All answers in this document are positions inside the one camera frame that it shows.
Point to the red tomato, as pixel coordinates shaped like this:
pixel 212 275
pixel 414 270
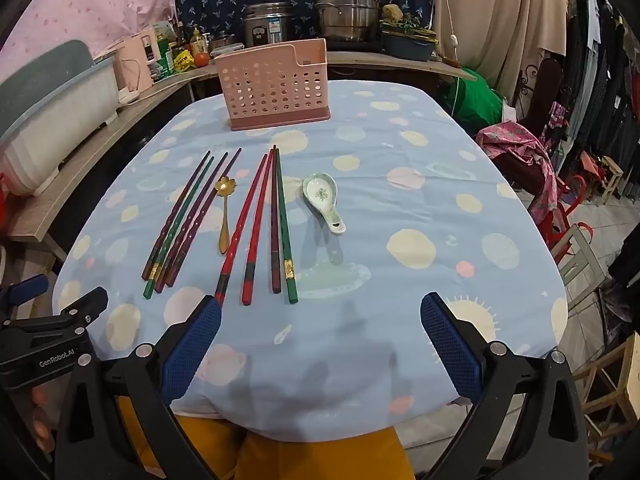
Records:
pixel 201 59

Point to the stainless steel steamer pot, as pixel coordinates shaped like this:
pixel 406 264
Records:
pixel 347 10

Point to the pink printed curtain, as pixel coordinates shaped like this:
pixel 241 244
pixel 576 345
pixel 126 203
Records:
pixel 90 5

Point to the person's left hand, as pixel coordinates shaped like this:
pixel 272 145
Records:
pixel 42 422

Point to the green bag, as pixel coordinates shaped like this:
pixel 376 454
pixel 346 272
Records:
pixel 475 100

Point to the white carton box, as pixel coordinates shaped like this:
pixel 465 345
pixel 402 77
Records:
pixel 161 31

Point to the yellow snack packet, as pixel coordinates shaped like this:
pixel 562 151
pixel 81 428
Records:
pixel 183 61

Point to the light blue printed tablecloth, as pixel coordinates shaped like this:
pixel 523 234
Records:
pixel 400 185

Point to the dark blue basin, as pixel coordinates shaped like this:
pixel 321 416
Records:
pixel 407 49

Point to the gold flower-shaped spoon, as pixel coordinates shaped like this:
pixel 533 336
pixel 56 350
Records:
pixel 225 220

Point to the beige curtain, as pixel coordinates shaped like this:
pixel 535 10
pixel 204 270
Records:
pixel 500 20

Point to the yellow sponge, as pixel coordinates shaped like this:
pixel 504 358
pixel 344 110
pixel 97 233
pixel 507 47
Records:
pixel 393 11

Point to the pale green ceramic spoon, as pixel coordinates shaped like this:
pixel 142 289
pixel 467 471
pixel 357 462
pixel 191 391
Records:
pixel 321 195

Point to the pink perforated utensil basket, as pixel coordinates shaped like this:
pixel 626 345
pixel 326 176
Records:
pixel 272 85

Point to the pink floral cloth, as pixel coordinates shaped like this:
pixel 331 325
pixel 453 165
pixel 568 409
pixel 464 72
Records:
pixel 515 145

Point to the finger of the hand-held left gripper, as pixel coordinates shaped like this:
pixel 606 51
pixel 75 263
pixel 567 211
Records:
pixel 82 307
pixel 27 287

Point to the dark sauce bottle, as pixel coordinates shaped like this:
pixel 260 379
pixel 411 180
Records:
pixel 180 35

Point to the green bowls with vegetables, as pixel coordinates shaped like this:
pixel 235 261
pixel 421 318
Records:
pixel 407 27

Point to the tall wooden stool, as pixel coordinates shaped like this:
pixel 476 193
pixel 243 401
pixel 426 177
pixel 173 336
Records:
pixel 625 385

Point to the dark maroon chopstick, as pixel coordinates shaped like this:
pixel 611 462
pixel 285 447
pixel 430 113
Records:
pixel 177 215
pixel 192 222
pixel 275 220
pixel 205 217

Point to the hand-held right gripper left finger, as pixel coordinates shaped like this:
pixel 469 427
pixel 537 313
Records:
pixel 192 350

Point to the dark metal chair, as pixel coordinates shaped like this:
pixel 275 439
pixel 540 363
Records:
pixel 547 85

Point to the white dish rack box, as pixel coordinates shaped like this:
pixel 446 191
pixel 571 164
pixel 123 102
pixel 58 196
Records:
pixel 55 125

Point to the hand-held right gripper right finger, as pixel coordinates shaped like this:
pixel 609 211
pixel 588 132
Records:
pixel 450 345

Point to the hanging clothes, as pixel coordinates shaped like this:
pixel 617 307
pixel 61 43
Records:
pixel 600 70

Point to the small wooden stool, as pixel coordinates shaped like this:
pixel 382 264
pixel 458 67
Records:
pixel 611 172

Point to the pink electric kettle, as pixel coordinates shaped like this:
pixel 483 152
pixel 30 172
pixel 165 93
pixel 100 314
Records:
pixel 135 62

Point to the yellow pants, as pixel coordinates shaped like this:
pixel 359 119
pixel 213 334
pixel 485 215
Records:
pixel 320 460

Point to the red chopstick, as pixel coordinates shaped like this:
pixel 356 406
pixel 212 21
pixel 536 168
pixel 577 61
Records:
pixel 242 230
pixel 259 230

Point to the red stool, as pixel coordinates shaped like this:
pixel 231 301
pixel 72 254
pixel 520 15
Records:
pixel 575 195

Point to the black induction cooker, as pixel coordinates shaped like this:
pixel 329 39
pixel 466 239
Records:
pixel 350 46

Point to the clear food container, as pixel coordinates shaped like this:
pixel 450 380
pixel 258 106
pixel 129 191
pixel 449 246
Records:
pixel 227 51

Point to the pale wooden stool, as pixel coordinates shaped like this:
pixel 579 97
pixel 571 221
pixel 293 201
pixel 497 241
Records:
pixel 580 260

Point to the stainless steel rice cooker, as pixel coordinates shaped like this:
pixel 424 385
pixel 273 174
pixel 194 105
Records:
pixel 267 25

